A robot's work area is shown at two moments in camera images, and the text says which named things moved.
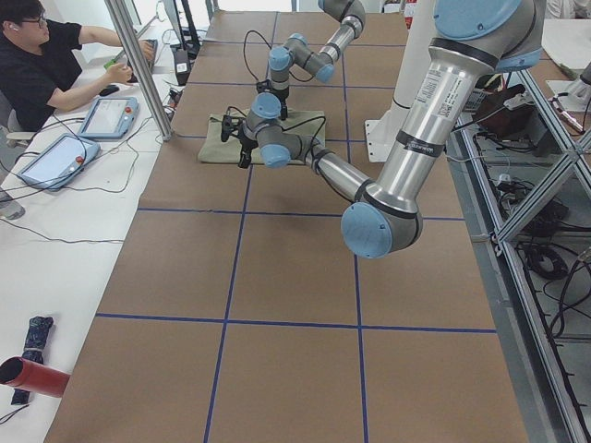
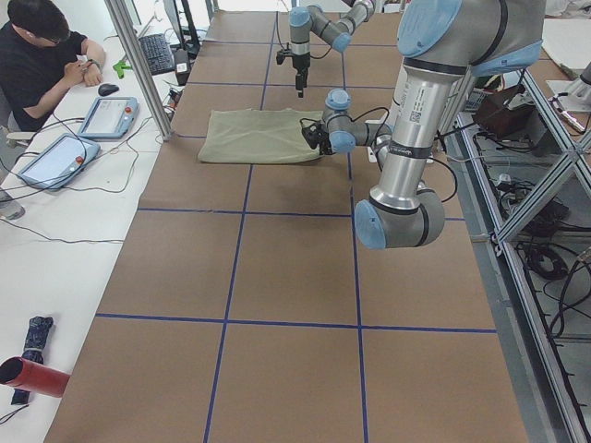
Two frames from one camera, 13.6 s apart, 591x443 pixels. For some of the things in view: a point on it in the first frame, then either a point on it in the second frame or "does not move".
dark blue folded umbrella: x=33 y=350 does not move
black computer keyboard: x=151 y=63 → x=157 y=53
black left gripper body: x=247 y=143 → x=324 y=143
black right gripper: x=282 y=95 → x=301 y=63
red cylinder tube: x=36 y=378 does not move
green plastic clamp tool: x=108 y=64 → x=120 y=66
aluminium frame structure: x=525 y=183 does not move
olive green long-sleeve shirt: x=213 y=149 does not move
